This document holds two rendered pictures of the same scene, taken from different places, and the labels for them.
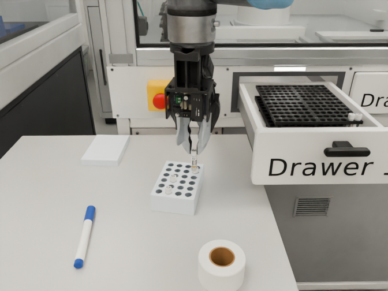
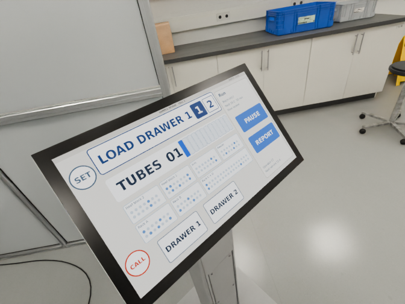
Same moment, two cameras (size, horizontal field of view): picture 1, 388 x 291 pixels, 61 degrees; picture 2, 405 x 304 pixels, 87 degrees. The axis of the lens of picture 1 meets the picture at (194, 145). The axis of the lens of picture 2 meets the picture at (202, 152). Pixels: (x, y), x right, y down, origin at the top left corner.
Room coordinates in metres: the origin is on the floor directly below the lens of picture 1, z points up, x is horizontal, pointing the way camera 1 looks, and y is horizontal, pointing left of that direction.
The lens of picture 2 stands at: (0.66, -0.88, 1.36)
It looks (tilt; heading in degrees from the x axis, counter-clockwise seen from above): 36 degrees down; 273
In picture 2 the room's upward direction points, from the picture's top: 10 degrees counter-clockwise
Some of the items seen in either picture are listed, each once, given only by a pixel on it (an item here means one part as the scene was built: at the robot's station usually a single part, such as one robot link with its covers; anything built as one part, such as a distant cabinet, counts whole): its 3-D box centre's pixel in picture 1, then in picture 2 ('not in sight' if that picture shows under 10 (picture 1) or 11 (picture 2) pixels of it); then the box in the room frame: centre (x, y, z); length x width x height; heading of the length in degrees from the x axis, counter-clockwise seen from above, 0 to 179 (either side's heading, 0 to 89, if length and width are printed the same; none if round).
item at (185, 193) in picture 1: (179, 186); not in sight; (0.55, 0.03, 0.78); 0.12 x 0.08 x 0.04; 170
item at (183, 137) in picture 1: (181, 135); not in sight; (0.54, 0.02, 0.90); 0.06 x 0.03 x 0.09; 170
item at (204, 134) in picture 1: (202, 137); not in sight; (0.53, -0.02, 0.90); 0.06 x 0.03 x 0.09; 170
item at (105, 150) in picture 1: (107, 149); not in sight; (0.72, 0.22, 0.77); 0.13 x 0.09 x 0.02; 177
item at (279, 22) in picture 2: not in sight; (298, 18); (-0.49, -3.61, 1.01); 0.61 x 0.41 x 0.22; 4
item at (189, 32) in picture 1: (193, 29); not in sight; (0.54, 0.00, 1.09); 0.08 x 0.08 x 0.05
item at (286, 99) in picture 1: (300, 114); not in sight; (0.71, -0.25, 0.87); 0.22 x 0.18 x 0.06; 1
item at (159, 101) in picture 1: (160, 100); not in sight; (0.77, 0.08, 0.88); 0.04 x 0.03 x 0.04; 91
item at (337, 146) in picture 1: (343, 148); not in sight; (0.48, -0.25, 0.91); 0.07 x 0.04 x 0.01; 91
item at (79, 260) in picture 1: (85, 234); not in sight; (0.42, 0.19, 0.77); 0.14 x 0.02 x 0.02; 7
